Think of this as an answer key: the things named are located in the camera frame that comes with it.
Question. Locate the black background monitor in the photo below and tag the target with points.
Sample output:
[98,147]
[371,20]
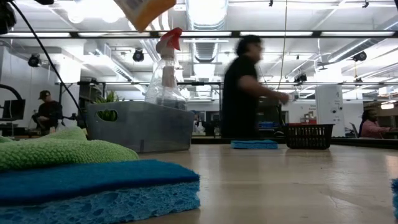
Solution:
[14,109]

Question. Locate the black mesh plastic basket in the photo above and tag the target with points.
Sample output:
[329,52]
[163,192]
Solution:
[308,137]

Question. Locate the clear spray bottle red trigger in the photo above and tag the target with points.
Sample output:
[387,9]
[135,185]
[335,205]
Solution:
[164,87]

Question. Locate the black aluminium table frame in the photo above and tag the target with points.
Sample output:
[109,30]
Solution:
[217,140]

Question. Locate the clear grey plastic bin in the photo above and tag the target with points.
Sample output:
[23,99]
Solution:
[149,127]

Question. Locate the black ceiling-mounted camera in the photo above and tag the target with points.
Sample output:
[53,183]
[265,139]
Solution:
[360,56]
[34,60]
[300,78]
[138,55]

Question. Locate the person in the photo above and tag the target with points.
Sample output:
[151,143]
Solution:
[239,93]
[371,129]
[48,112]

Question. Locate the black overhead crossbar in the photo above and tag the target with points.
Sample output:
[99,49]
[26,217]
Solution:
[316,34]

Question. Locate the orange spray bottle white trigger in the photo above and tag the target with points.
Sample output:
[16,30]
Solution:
[146,12]

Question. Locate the blue kitchen sponge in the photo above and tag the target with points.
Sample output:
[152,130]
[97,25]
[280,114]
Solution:
[254,144]
[93,193]
[395,199]

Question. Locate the green microfibre cloth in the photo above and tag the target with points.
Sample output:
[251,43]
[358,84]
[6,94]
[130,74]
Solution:
[62,152]

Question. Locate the small potted green plant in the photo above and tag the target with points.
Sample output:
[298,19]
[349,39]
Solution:
[109,97]

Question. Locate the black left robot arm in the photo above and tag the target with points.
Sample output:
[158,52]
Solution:
[4,18]

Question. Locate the white background column unit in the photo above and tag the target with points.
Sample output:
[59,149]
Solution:
[329,105]

